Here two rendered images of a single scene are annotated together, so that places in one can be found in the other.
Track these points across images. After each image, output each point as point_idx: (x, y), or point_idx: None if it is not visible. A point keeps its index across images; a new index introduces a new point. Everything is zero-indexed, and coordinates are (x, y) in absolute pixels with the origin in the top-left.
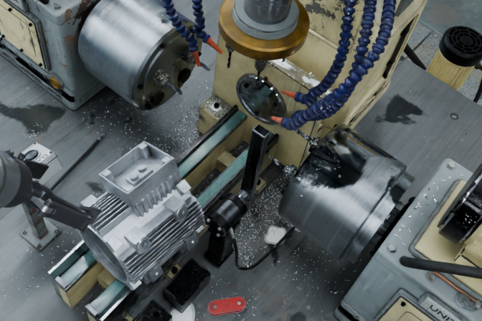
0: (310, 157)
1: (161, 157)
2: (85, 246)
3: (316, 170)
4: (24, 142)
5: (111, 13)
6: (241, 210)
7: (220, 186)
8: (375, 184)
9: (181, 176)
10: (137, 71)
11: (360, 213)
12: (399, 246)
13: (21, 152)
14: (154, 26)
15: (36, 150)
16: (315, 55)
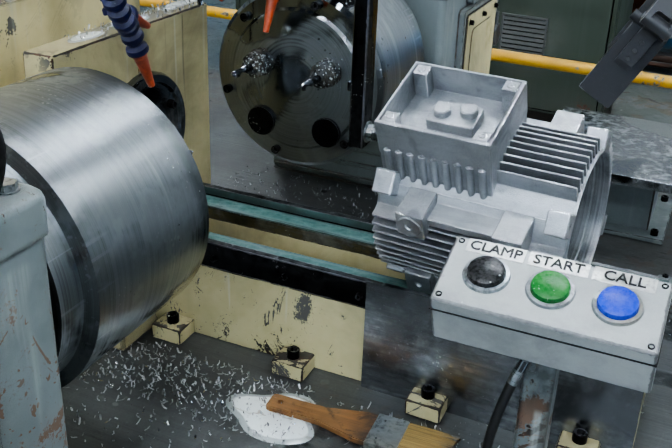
0: None
1: (403, 101)
2: None
3: (352, 2)
4: None
5: (24, 130)
6: None
7: (317, 222)
8: None
9: (317, 259)
10: (184, 142)
11: None
12: None
13: (634, 11)
14: (75, 79)
15: (464, 272)
16: (85, 28)
